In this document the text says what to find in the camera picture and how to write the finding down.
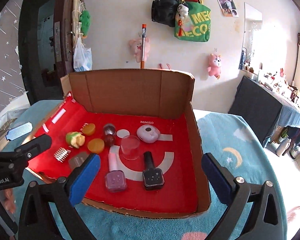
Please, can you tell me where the lilac round compact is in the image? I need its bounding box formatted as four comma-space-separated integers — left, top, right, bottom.
136, 124, 161, 144

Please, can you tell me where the green yellow toy figure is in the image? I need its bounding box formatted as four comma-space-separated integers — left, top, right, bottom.
65, 132, 85, 148

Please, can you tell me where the white plastic bag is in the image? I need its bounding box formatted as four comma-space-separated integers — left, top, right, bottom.
73, 37, 93, 72

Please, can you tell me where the purple nail polish bottle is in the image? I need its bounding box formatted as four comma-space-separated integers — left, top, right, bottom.
105, 145, 127, 192

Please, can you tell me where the pink plush toy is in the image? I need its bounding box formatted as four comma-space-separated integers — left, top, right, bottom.
129, 37, 150, 63
207, 54, 221, 80

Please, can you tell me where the black nail polish bottle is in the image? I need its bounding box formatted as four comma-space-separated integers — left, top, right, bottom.
142, 151, 165, 190

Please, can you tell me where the teal fleece blanket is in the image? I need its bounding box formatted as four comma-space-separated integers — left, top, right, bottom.
13, 97, 287, 239

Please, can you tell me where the white plush keychain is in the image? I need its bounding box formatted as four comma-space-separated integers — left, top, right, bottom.
177, 3, 189, 20

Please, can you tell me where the wall mirror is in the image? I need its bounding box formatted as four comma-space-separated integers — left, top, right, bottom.
239, 3, 263, 74

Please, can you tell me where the amber round jar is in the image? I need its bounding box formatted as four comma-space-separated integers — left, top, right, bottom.
87, 138, 105, 154
82, 123, 96, 136

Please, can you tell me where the clear glass cup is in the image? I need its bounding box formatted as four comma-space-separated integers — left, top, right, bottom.
120, 135, 140, 160

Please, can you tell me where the dark red glitter bottle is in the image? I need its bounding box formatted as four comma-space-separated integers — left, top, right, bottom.
103, 124, 116, 147

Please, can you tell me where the photo on wall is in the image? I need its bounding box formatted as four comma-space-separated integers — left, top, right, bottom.
217, 0, 238, 17

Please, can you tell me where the red lined cardboard box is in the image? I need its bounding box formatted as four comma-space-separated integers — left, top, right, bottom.
29, 69, 211, 218

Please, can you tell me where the black backpack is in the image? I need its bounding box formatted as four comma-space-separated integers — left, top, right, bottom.
151, 0, 179, 28

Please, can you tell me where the green tote bag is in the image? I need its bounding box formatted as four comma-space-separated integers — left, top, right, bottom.
174, 0, 211, 42

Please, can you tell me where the dark side table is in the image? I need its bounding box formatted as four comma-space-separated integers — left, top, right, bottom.
229, 76, 300, 146

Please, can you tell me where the person's left hand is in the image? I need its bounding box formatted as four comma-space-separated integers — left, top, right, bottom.
3, 189, 16, 213

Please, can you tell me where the brown earbuds case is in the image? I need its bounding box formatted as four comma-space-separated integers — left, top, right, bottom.
68, 152, 89, 171

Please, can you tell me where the green plush hanger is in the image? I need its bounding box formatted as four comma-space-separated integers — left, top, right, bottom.
79, 10, 90, 38

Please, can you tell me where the dark wooden door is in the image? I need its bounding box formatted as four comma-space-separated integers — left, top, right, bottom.
18, 0, 74, 104

